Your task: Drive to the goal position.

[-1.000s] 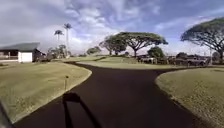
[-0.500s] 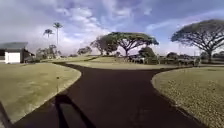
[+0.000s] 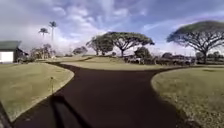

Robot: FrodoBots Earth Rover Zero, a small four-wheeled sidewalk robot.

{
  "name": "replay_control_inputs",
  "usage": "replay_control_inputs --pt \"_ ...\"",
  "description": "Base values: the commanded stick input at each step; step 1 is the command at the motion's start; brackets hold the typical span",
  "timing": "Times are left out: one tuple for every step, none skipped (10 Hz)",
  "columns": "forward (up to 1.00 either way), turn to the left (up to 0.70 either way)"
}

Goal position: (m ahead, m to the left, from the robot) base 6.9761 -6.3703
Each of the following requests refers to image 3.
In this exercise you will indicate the grass island between paths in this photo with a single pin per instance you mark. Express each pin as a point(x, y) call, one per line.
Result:
point(110, 63)

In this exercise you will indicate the round dark tree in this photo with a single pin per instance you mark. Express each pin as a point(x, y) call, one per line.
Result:
point(100, 45)

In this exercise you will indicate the wide flat-crowned tree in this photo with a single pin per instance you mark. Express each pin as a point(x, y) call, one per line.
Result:
point(126, 40)

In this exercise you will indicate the dark asphalt path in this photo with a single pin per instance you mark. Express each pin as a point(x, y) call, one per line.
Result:
point(113, 96)

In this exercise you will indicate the small dark bush tree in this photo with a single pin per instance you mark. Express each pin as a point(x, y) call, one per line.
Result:
point(143, 53)

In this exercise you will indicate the small distant tree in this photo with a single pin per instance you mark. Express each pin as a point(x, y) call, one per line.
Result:
point(80, 50)

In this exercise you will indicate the low hedge row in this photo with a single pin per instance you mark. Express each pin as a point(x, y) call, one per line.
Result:
point(166, 61)

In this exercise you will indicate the thin stake in grass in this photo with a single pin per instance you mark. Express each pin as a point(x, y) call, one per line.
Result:
point(51, 85)

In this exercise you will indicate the tall palm tree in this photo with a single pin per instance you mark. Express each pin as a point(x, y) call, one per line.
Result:
point(52, 30)

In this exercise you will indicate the bushes beside building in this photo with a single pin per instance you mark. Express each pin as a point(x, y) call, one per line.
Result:
point(41, 52)

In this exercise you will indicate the shorter palm tree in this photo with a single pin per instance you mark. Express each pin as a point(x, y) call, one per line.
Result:
point(43, 33)

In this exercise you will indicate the grass lawn with stake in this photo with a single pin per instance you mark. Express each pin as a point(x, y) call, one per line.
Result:
point(26, 83)

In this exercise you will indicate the large umbrella-shaped tree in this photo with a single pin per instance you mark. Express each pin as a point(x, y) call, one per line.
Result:
point(200, 36)

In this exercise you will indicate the white building with green roof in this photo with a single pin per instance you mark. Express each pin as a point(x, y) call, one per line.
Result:
point(9, 51)

